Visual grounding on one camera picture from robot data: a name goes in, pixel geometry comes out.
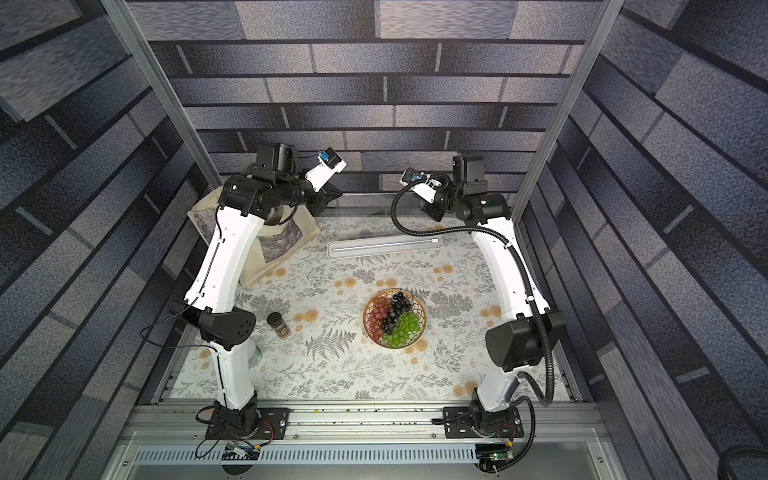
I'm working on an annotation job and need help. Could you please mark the cream plastic wrap dispenser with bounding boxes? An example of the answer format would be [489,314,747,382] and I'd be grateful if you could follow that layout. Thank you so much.
[327,235,443,259]

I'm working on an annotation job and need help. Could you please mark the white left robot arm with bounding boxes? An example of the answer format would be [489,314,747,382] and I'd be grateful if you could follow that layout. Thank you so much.
[171,175,342,440]

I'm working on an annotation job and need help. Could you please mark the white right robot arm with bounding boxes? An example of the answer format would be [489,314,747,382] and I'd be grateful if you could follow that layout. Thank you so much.
[404,172,565,436]

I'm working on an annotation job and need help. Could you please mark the cream canvas tote bag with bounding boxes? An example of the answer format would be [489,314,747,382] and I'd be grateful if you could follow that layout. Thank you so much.
[187,187,321,289]

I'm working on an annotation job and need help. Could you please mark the black grape bunch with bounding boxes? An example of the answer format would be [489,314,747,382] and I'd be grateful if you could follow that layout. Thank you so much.
[382,292,412,335]

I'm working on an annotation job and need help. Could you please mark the red grape bunch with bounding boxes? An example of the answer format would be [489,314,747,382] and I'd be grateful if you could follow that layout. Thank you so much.
[365,295,391,342]

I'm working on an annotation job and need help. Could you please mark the dark spice jar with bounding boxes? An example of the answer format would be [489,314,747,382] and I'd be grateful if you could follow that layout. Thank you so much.
[267,312,291,338]

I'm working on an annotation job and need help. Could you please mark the green grape bunch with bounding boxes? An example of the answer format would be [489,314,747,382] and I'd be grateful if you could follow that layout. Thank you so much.
[381,312,422,348]

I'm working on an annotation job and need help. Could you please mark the green lidded tin can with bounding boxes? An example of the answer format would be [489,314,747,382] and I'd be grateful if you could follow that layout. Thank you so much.
[248,340,263,370]

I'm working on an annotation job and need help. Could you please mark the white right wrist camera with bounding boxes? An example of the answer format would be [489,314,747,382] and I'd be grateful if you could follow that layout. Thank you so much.
[399,167,440,204]

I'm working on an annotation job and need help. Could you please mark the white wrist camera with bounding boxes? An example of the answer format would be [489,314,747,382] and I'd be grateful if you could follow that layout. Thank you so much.
[399,167,440,204]
[304,148,347,192]

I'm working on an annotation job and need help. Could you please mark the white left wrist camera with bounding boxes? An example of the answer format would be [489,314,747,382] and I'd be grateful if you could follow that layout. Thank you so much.
[304,148,347,192]

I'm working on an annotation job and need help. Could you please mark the black corrugated cable conduit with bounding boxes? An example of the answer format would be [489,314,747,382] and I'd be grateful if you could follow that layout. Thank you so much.
[390,179,556,472]

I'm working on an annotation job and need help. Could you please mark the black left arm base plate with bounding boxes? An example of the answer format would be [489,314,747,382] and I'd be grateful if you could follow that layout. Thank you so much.
[205,407,291,441]

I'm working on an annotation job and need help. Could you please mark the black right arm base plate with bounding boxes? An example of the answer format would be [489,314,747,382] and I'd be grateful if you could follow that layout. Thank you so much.
[439,404,525,439]

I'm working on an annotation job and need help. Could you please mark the aluminium mounting rail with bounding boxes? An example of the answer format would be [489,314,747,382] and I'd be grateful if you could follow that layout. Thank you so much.
[117,399,610,446]

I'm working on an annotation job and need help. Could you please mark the perforated white cable tray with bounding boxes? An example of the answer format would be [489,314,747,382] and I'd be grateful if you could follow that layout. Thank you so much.
[134,444,477,466]

